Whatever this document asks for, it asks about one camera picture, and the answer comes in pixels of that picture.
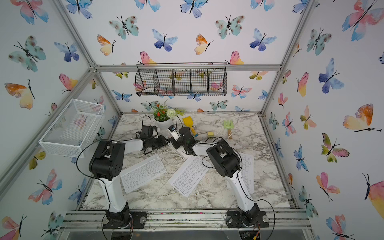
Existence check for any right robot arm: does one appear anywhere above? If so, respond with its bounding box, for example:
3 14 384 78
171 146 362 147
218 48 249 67
168 125 269 229

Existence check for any white mesh wall basket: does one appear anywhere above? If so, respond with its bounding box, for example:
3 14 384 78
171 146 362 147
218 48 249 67
39 99 105 158

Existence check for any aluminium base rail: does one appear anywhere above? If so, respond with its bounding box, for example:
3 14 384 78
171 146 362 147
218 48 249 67
60 209 312 232

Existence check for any white keyboard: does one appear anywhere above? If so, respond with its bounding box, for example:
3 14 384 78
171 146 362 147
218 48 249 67
240 153 255 194
168 156 212 198
120 155 166 194

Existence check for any black wire wall basket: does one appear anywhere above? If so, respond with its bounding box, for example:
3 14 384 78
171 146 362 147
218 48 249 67
134 62 228 97

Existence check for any black cable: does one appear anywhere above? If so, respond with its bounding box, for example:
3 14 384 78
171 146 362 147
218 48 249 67
200 136 238 169

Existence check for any potted plant white pot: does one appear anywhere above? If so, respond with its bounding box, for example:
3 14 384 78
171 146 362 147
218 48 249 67
152 102 186 130

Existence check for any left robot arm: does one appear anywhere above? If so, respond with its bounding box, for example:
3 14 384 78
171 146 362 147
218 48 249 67
89 126 166 230

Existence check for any white power strip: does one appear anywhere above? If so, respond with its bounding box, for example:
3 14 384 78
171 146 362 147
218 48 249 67
169 142 189 160

